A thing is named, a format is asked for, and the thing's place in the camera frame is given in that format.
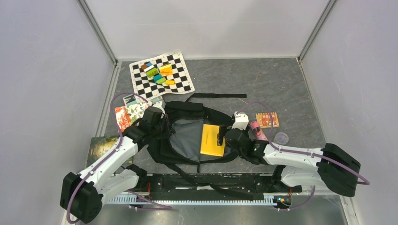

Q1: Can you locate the orange toy brick stack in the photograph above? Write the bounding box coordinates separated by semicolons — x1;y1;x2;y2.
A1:
159;63;173;76

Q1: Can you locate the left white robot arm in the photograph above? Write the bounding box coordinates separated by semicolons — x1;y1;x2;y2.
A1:
60;105;165;224

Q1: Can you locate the light green flat brick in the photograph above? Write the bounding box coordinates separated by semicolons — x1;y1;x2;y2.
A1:
156;77;167;84

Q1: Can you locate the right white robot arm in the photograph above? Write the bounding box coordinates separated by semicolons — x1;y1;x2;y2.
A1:
217;126;368;197

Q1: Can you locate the black and white chess mat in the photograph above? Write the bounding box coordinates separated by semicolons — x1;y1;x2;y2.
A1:
129;50;195;100

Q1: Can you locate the yellow small toy brick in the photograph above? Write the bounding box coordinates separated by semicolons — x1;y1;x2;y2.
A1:
165;80;175;85

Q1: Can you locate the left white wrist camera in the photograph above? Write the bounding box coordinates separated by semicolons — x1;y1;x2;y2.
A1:
152;101;165;114

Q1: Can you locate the dark green forest book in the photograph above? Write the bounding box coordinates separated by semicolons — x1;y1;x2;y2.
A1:
86;136;119;167

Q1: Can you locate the yellow book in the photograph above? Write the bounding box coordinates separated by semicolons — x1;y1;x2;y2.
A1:
200;124;225;157

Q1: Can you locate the orange treehouse story book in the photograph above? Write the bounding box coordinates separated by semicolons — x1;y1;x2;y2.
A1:
115;103;148;132

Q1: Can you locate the black student backpack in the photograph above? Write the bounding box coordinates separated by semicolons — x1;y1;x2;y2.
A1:
147;98;238;184

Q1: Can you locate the green toy brick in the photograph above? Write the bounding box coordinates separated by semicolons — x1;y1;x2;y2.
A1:
146;68;159;77

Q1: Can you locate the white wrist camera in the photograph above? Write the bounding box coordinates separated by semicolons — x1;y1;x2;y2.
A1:
231;112;249;130
152;101;165;114

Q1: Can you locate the teal toy brick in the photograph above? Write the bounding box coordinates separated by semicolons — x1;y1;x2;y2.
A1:
153;74;162;82

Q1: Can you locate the pink water bottle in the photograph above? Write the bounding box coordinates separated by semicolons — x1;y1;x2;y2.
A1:
250;121;268;141

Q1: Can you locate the teal paperback book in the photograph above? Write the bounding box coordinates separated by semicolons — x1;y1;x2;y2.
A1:
123;95;163;107

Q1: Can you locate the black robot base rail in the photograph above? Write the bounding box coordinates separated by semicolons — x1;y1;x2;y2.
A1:
133;173;303;201

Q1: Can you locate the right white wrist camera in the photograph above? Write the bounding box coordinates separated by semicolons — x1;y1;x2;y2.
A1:
231;112;249;130

